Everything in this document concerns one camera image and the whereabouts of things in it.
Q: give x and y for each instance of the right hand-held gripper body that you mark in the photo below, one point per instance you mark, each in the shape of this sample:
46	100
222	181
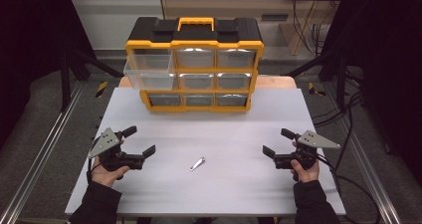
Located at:
307	152

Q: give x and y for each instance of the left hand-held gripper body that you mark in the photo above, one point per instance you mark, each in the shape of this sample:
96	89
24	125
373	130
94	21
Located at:
114	158

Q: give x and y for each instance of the clear plastic drawer pulled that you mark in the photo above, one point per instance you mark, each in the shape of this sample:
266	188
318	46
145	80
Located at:
149	72

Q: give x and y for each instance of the yellow black organizer box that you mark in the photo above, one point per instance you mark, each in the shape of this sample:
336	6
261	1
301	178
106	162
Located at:
195	35

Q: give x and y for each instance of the person's left hand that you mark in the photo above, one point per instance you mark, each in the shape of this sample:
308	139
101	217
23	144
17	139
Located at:
104	176

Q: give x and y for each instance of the person's right hand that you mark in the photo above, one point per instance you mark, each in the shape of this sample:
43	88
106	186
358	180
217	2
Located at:
307	175

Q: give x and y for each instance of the yellow black hazard tape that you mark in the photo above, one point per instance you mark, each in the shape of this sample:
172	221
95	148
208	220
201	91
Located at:
101	89
315	90

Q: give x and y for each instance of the wooden board under table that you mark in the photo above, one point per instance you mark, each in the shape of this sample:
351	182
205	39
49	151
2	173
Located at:
275	82

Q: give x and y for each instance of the set of closed clear drawers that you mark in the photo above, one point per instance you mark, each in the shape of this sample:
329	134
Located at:
232	58

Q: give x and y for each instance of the aluminium floor rail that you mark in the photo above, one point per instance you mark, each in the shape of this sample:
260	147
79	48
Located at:
371	174
40	157

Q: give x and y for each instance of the black metal frame strut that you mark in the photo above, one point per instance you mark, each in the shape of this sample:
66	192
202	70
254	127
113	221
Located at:
65	81
340	81

